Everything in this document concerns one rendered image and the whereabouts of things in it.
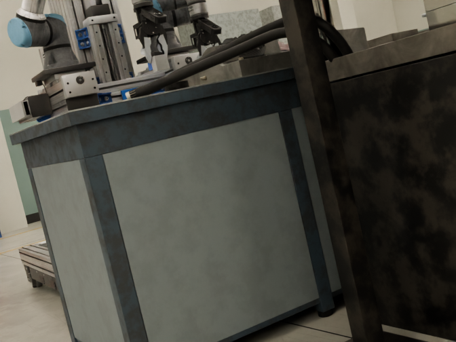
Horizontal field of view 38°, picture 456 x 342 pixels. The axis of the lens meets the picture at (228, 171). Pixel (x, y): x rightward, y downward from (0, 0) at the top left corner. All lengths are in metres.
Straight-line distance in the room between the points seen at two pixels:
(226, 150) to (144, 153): 0.26
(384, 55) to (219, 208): 0.63
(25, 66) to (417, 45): 6.57
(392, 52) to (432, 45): 0.13
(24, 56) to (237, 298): 6.24
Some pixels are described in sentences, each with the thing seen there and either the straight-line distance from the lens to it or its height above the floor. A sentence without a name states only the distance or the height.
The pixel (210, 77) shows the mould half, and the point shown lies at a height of 0.84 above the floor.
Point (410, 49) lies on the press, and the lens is 1.68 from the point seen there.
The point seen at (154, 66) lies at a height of 0.92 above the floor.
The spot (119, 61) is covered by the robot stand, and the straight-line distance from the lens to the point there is 3.06.
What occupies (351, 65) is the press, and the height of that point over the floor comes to 0.75.
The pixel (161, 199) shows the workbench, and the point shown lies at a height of 0.51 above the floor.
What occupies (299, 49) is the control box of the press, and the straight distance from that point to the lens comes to 1.68.
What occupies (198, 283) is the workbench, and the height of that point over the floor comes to 0.25.
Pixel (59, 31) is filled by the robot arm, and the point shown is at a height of 1.19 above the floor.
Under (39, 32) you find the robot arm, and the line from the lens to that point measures 2.80.
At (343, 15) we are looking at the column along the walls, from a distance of 10.13.
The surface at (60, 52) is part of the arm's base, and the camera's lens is 2.86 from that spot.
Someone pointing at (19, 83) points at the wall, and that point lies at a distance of 7.85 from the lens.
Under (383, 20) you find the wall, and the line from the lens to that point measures 11.14.
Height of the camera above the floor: 0.70
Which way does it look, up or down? 5 degrees down
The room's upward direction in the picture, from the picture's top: 13 degrees counter-clockwise
